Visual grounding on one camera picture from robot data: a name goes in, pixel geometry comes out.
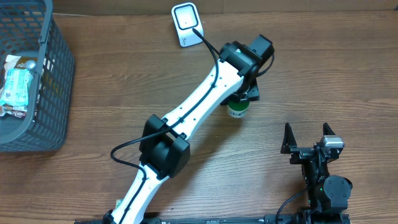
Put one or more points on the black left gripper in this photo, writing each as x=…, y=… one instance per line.
x=255, y=96

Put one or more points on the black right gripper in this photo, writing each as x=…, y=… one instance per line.
x=308, y=150

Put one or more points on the green lid white jar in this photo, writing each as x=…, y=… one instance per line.
x=237, y=110

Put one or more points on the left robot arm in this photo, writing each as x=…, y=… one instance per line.
x=164, y=148

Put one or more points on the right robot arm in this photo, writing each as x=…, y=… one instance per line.
x=327, y=194

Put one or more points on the white barcode scanner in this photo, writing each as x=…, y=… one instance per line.
x=186, y=18

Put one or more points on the silver round ball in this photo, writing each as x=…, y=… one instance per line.
x=30, y=64

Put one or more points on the grey plastic mesh basket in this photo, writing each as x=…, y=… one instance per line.
x=28, y=29

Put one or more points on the teal white snack packet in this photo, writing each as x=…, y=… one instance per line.
x=16, y=88

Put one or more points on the brown snack packet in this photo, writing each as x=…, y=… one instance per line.
x=15, y=61

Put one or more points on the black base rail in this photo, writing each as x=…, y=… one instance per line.
x=267, y=219

